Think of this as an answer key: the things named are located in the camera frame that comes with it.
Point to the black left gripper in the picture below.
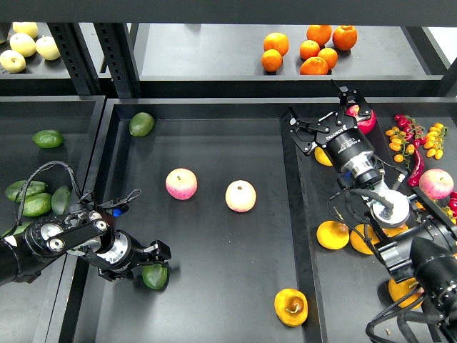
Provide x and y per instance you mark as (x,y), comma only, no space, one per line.
(126,254)

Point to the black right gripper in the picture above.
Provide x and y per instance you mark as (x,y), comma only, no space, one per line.
(336,133)

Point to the dark green avocado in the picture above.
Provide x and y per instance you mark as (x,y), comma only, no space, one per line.
(155,276)

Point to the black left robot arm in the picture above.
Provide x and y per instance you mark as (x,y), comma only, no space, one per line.
(85,231)

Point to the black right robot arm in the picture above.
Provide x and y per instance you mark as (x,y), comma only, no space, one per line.
(425,252)

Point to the yellow pear with stem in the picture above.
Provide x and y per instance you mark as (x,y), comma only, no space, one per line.
(332,235)

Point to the green avocado in corner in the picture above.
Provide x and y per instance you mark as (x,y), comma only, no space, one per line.
(141,124)

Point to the green avocado upper left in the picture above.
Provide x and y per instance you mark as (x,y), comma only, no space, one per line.
(48,138)

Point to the orange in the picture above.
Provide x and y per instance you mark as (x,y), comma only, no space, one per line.
(345,37)
(330,56)
(309,48)
(276,41)
(314,66)
(271,60)
(321,34)

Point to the orange cherry tomato bunch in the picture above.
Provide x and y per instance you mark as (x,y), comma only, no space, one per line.
(435,137)
(400,143)

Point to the red cherry tomato bunch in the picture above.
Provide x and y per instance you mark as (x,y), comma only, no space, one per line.
(409,130)

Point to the pink red apple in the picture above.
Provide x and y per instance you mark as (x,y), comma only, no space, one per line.
(181,183)

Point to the red chili pepper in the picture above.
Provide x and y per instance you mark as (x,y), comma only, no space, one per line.
(417,170)

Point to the pale pink apple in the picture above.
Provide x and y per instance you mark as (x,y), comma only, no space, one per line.
(240,196)

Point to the black centre tray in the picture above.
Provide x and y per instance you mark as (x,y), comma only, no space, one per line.
(226,267)

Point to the black tray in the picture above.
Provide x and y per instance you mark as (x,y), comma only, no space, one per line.
(226,267)
(35,312)
(342,285)

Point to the pink apple right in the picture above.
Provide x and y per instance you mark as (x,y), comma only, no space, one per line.
(436,183)

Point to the black left tray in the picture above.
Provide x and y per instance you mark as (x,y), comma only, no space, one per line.
(35,312)

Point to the black right tray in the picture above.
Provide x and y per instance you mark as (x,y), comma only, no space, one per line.
(342,285)

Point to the black metal shelf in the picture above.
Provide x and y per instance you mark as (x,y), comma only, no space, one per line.
(165,49)

